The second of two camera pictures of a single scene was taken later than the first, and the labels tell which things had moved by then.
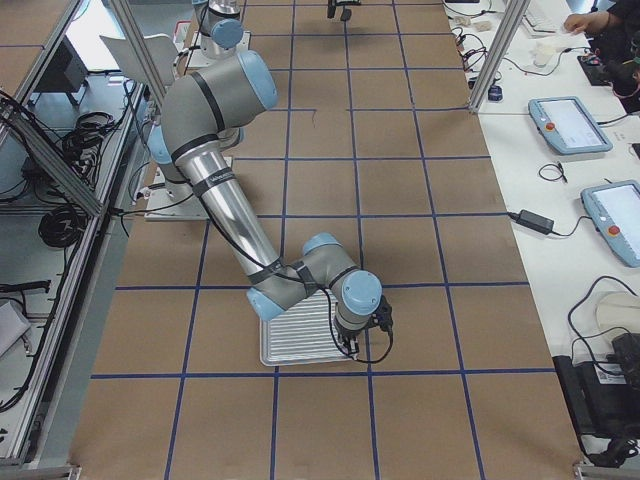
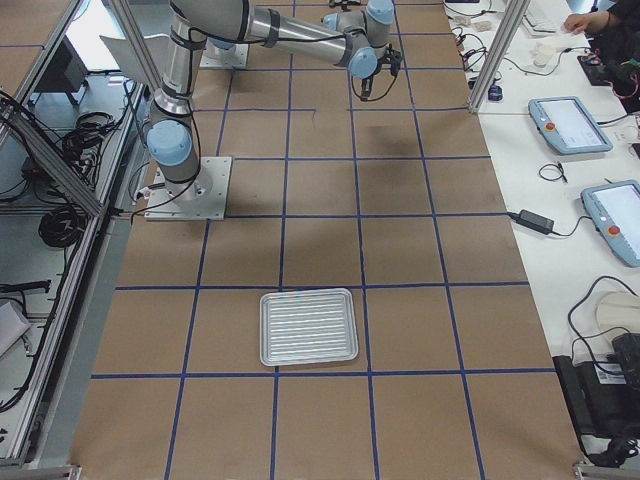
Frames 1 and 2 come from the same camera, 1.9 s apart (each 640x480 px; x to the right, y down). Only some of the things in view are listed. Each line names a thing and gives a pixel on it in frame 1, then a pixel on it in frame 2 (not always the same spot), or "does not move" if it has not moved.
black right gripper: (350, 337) → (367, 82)
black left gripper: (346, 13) does not move
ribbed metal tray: (305, 333) does not move
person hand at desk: (588, 21) does not move
